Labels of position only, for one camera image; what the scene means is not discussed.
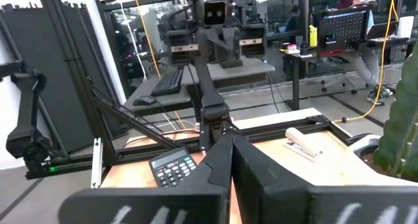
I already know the silver aluminium extrusion piece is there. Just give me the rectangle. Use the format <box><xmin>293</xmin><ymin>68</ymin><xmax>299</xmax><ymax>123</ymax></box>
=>
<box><xmin>90</xmin><ymin>138</ymin><xmax>104</xmax><ymax>189</ymax></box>

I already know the yellow cable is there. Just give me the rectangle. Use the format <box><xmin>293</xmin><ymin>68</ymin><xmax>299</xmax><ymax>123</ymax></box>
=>
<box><xmin>332</xmin><ymin>0</ymin><xmax>398</xmax><ymax>124</ymax></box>

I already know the black perforated panel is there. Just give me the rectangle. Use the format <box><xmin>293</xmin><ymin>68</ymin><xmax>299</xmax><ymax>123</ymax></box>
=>
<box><xmin>318</xmin><ymin>7</ymin><xmax>372</xmax><ymax>54</ymax></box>

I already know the black office chair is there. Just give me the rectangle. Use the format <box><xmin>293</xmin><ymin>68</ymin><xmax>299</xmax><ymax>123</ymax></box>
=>
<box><xmin>308</xmin><ymin>50</ymin><xmax>360</xmax><ymax>96</ymax></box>

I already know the grey desk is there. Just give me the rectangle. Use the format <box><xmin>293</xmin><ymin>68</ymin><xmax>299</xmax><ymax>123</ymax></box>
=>
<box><xmin>123</xmin><ymin>56</ymin><xmax>276</xmax><ymax>118</ymax></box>

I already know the green cactus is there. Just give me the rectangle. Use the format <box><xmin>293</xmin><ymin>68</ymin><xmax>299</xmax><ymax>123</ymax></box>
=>
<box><xmin>373</xmin><ymin>42</ymin><xmax>418</xmax><ymax>181</ymax></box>

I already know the dark laptop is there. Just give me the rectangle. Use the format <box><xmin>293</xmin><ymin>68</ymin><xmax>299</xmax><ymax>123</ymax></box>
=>
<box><xmin>367</xmin><ymin>20</ymin><xmax>401</xmax><ymax>42</ymax></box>

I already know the black office desk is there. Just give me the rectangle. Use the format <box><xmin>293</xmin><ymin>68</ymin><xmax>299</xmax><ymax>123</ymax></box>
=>
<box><xmin>279</xmin><ymin>36</ymin><xmax>418</xmax><ymax>111</ymax></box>

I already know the black computer mouse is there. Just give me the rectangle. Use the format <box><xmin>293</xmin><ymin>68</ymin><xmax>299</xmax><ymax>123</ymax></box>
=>
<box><xmin>132</xmin><ymin>95</ymin><xmax>157</xmax><ymax>106</ymax></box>

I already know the white stapler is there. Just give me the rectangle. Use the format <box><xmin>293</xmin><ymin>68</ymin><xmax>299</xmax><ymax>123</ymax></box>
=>
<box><xmin>283</xmin><ymin>127</ymin><xmax>324</xmax><ymax>159</ymax></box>

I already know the black calculator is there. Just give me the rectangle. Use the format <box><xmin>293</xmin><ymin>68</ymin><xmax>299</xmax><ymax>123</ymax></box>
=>
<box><xmin>148</xmin><ymin>146</ymin><xmax>199</xmax><ymax>188</ymax></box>

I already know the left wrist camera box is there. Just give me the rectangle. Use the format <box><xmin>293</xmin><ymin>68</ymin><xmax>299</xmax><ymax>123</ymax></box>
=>
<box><xmin>197</xmin><ymin>0</ymin><xmax>229</xmax><ymax>27</ymax></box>

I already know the orange hanging cable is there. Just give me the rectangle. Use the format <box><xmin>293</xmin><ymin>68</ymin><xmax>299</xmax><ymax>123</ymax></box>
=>
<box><xmin>132</xmin><ymin>0</ymin><xmax>163</xmax><ymax>78</ymax></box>

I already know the yellow bottle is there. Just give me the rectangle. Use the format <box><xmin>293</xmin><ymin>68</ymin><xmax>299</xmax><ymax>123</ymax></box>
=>
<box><xmin>308</xmin><ymin>24</ymin><xmax>318</xmax><ymax>48</ymax></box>

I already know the black keyboard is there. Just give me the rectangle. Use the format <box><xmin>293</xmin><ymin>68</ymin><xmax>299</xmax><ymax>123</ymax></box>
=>
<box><xmin>150</xmin><ymin>69</ymin><xmax>185</xmax><ymax>97</ymax></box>

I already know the white hanging cable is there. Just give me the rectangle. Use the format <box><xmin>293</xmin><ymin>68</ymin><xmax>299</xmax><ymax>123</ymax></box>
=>
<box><xmin>114</xmin><ymin>0</ymin><xmax>148</xmax><ymax>83</ymax></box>

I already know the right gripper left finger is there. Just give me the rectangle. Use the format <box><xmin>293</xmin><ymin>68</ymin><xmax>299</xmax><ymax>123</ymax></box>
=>
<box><xmin>57</xmin><ymin>133</ymin><xmax>234</xmax><ymax>224</ymax></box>

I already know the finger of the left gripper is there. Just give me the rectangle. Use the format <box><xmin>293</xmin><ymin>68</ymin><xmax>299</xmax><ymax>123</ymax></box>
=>
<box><xmin>219</xmin><ymin>23</ymin><xmax>267</xmax><ymax>70</ymax></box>
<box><xmin>166</xmin><ymin>31</ymin><xmax>220</xmax><ymax>68</ymax></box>

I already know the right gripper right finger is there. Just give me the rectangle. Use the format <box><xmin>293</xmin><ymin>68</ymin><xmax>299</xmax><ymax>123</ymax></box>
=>
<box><xmin>231</xmin><ymin>134</ymin><xmax>418</xmax><ymax>224</ymax></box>

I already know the black folding partition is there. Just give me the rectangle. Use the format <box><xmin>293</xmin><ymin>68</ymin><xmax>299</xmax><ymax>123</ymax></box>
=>
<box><xmin>0</xmin><ymin>1</ymin><xmax>99</xmax><ymax>155</ymax></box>

